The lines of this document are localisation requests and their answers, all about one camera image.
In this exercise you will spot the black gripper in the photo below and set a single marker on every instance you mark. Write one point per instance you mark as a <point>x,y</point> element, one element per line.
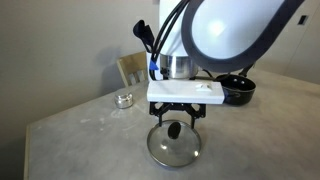
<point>180,106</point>

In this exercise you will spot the glass lid with black knob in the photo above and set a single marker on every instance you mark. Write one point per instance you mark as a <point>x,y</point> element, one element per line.
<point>173,146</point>

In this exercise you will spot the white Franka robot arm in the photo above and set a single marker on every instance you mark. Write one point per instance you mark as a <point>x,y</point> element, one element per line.
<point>216,26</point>

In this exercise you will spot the small round metal tin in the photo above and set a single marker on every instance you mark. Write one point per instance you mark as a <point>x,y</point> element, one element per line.
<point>123,100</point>

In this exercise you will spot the light wooden chair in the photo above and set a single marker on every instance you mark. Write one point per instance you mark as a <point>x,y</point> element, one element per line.
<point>131,65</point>

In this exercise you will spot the black spatula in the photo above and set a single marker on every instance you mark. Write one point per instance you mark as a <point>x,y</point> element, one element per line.
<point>150,36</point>

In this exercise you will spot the black ladle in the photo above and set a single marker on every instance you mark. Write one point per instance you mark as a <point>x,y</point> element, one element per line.
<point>140,29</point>

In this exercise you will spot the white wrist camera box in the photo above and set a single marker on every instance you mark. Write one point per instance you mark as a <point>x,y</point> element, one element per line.
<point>183,92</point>

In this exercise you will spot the dark wall socket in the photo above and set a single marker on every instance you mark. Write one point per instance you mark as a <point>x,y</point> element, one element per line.
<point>302,20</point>

